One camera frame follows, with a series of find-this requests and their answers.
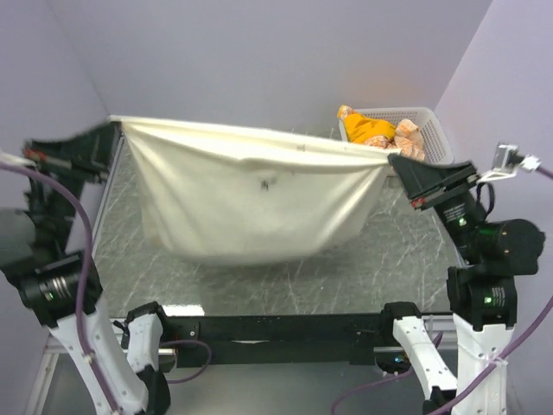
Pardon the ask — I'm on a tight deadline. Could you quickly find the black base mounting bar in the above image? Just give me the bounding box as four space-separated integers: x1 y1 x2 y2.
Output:
160 312 400 367

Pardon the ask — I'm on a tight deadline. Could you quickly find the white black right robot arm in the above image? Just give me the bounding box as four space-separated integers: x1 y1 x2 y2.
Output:
379 154 549 414

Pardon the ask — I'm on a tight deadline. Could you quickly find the cream satin pillowcase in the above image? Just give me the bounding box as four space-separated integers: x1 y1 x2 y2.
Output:
115 116 390 265

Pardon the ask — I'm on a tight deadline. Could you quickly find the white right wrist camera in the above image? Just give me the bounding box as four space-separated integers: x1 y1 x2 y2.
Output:
477 143 541 183

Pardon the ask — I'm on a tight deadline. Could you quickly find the white plastic basket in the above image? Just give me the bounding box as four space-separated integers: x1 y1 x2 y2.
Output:
338 107 453 164

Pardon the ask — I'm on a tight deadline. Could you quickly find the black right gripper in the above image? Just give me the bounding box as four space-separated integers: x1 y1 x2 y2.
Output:
389 146 485 256

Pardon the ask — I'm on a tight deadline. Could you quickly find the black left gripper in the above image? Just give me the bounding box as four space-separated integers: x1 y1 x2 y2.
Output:
14 113 114 249

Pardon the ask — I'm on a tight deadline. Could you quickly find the yellow cloth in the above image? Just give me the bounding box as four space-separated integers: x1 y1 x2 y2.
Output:
343 112 396 144

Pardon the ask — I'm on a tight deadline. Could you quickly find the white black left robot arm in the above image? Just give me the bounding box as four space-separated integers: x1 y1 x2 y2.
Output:
1 121 173 414

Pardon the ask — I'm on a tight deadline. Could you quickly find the white orange patterned cloth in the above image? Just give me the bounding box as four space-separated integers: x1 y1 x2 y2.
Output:
337 105 425 161

